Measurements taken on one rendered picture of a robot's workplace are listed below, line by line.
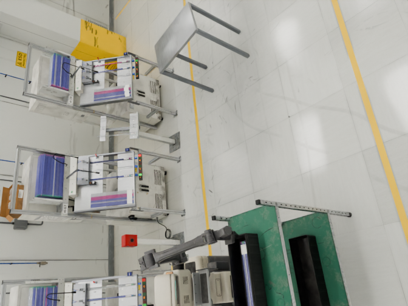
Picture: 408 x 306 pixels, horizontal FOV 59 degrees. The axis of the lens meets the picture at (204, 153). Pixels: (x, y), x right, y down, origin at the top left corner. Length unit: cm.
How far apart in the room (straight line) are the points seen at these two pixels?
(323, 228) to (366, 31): 172
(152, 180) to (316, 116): 241
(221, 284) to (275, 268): 68
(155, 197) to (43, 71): 222
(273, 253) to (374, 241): 97
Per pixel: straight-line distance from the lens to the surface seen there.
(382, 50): 337
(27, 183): 462
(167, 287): 255
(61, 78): 511
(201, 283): 273
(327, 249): 285
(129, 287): 415
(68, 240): 599
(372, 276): 309
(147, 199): 476
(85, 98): 510
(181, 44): 402
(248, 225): 251
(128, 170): 443
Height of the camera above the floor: 277
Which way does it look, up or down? 38 degrees down
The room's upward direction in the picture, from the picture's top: 77 degrees counter-clockwise
